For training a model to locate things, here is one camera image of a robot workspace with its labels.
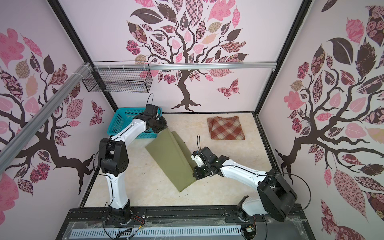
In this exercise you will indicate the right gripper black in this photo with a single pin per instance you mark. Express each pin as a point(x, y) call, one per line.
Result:
point(198, 174)

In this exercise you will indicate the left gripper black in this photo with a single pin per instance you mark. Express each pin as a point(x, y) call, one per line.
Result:
point(163, 124)

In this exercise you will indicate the olive green skirt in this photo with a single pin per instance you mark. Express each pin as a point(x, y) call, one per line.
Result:
point(174, 158)

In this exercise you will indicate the red plaid skirt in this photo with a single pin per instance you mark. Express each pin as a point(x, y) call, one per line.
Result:
point(225, 128)

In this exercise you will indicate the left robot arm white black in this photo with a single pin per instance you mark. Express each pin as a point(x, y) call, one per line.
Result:
point(113, 159)

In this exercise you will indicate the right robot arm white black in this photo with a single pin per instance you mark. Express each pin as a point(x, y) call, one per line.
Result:
point(276, 196)

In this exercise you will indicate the teal plastic basket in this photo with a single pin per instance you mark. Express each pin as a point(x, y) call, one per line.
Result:
point(124, 116)

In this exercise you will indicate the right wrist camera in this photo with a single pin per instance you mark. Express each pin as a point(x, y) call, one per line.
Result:
point(197, 159)

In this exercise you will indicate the black wire basket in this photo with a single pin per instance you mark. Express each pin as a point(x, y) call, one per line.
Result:
point(119, 77)

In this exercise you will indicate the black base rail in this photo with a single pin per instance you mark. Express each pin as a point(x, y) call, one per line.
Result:
point(259, 227)

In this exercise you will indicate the aluminium rail back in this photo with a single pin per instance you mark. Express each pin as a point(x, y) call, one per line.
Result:
point(197, 66)

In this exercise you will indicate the aluminium rail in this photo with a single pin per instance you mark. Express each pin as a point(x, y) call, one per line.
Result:
point(12, 149)
point(197, 66)

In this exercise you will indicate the white slotted cable duct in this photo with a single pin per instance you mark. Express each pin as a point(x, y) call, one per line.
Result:
point(157, 233)

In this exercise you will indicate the aluminium rail left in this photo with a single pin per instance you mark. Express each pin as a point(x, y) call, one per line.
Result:
point(12, 149)

